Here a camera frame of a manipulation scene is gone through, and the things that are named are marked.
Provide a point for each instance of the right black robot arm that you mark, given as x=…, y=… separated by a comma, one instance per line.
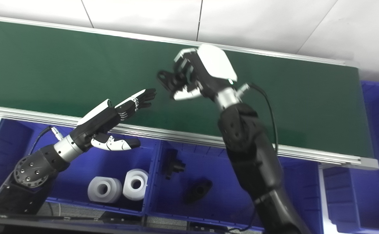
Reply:
x=251, y=146

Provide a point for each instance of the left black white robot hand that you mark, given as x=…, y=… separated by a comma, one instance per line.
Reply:
x=98, y=125

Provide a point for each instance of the green conveyor belt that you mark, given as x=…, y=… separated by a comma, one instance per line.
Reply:
x=176, y=136
x=62, y=65

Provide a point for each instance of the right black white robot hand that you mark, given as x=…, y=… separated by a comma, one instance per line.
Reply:
x=212, y=68

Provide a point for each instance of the white plastic cylinder part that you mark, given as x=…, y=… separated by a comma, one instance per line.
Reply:
x=127, y=191
x=113, y=191

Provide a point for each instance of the black flange part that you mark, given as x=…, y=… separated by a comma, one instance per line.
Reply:
x=165, y=78
x=197, y=191

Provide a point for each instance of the black robot torso frame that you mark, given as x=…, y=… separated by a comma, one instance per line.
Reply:
x=62, y=226

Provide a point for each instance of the black machined bracket part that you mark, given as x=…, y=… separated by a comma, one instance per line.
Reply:
x=173, y=165

